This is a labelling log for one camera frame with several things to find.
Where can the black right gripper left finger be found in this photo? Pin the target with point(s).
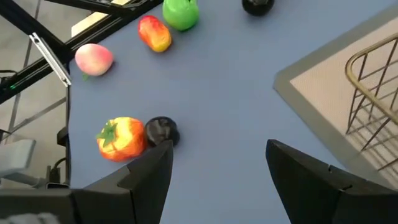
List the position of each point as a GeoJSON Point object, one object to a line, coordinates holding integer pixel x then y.
{"type": "Point", "coordinates": [124, 199]}

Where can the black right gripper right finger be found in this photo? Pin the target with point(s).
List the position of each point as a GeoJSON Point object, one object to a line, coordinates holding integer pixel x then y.
{"type": "Point", "coordinates": [323, 196]}

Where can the pink peach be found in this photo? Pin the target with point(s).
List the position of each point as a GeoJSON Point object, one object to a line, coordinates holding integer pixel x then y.
{"type": "Point", "coordinates": [94, 59]}

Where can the green apple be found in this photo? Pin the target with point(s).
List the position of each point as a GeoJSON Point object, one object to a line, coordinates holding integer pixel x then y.
{"type": "Point", "coordinates": [181, 14]}

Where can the orange tomato with green leaf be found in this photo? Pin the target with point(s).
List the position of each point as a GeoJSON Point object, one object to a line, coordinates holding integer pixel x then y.
{"type": "Point", "coordinates": [122, 140]}

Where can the dark purple round fruit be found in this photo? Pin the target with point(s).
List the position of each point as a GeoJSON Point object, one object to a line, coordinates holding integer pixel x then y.
{"type": "Point", "coordinates": [161, 129]}
{"type": "Point", "coordinates": [258, 7]}

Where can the beige placemat with grey border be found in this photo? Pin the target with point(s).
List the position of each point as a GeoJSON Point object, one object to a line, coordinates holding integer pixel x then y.
{"type": "Point", "coordinates": [323, 87]}

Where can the red yellow mango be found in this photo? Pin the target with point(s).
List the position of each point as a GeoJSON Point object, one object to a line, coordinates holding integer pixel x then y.
{"type": "Point", "coordinates": [154, 33]}

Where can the grey plastic mount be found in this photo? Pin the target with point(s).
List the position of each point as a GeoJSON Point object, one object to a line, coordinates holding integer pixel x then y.
{"type": "Point", "coordinates": [15, 155]}

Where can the silver metal bracket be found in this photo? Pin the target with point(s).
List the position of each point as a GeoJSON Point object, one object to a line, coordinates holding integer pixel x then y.
{"type": "Point", "coordinates": [51, 59]}

